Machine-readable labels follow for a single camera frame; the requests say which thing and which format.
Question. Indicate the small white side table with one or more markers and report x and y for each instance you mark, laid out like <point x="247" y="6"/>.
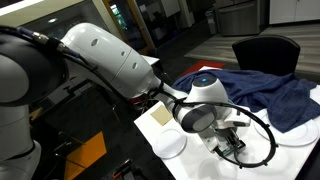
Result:
<point x="150" y="60"/>

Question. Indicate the green and white marker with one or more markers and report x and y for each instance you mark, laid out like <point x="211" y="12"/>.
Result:
<point x="228" y="151"/>

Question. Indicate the tan cardboard square left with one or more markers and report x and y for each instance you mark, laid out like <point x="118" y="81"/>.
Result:
<point x="162" y="115"/>

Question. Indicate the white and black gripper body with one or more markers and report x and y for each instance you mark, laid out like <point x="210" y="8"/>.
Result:
<point x="213" y="138"/>

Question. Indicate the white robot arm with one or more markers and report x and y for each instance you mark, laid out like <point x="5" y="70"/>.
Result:
<point x="32" y="65"/>

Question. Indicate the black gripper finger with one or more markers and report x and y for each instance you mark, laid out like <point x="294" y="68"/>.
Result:
<point x="224" y="145"/>
<point x="239" y="147"/>

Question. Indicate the large white plate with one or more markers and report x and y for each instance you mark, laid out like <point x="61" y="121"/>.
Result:
<point x="302" y="135"/>

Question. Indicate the black chair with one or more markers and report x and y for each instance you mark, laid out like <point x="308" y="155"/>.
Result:
<point x="272" y="54"/>

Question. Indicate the stainless steel appliance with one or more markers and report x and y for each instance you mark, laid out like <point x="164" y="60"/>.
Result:
<point x="238" y="17"/>

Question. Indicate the dark blue towel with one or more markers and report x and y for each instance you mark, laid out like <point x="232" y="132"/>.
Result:
<point x="286" y="98"/>

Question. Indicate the small white plate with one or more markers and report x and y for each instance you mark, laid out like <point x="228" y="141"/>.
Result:
<point x="169" y="144"/>

